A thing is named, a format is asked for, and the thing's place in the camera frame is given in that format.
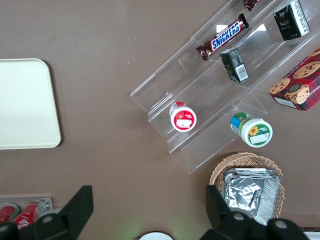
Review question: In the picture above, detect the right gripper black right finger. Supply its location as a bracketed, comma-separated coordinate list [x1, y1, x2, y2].
[201, 184, 311, 240]

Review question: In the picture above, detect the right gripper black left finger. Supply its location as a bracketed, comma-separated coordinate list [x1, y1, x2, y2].
[0, 185, 94, 240]

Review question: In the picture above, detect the aluminium foil tray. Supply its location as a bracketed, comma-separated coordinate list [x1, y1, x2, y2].
[223, 167, 280, 227]

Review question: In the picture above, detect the light tan wicker basket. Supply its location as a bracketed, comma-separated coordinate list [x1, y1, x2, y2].
[209, 151, 286, 221]

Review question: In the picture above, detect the white rectangular snack tray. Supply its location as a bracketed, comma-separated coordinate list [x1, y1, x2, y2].
[301, 225, 320, 240]

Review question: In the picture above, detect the beige plastic serving tray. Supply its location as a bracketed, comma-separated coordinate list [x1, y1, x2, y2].
[0, 58, 62, 151]

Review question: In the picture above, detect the clear acrylic bottle rack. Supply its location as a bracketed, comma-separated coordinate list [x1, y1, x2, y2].
[0, 196, 54, 226]

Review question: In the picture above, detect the crumpled foil packet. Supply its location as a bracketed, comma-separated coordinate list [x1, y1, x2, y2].
[224, 181, 264, 219]

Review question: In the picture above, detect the red cola bottle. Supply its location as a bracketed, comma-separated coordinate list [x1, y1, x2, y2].
[11, 199, 45, 231]
[0, 203, 21, 225]

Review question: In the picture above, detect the green lidded yogurt cup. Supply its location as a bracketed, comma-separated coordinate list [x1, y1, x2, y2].
[229, 111, 274, 148]

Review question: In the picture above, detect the red lidded yogurt cup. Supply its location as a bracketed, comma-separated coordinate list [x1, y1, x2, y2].
[169, 101, 198, 133]

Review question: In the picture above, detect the clear acrylic step display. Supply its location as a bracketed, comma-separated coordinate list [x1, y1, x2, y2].
[129, 0, 320, 175]

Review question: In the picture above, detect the red tartan cookie box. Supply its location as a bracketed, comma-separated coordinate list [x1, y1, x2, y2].
[268, 47, 320, 112]

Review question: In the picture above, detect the small black carton box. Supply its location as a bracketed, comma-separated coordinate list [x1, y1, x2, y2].
[272, 0, 311, 42]
[219, 47, 250, 84]

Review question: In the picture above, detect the Snickers chocolate bar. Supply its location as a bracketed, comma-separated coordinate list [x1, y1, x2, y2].
[243, 0, 263, 12]
[195, 12, 250, 62]

